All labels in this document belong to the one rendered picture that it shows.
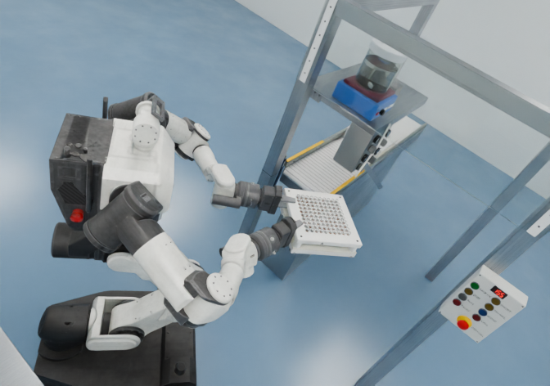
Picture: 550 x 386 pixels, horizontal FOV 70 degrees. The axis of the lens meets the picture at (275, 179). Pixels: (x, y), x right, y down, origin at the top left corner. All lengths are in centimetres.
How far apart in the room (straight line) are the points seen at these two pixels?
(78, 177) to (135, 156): 15
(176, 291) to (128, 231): 17
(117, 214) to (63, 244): 46
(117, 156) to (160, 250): 29
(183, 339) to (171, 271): 106
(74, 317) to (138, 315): 24
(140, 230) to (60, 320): 94
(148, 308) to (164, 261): 83
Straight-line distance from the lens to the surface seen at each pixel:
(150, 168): 107
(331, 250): 140
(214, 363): 217
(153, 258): 94
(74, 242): 136
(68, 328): 183
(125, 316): 182
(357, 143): 166
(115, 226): 97
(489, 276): 159
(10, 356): 123
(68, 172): 111
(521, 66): 496
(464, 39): 505
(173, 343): 196
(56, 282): 235
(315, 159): 208
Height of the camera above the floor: 195
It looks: 38 degrees down
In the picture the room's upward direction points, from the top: 23 degrees clockwise
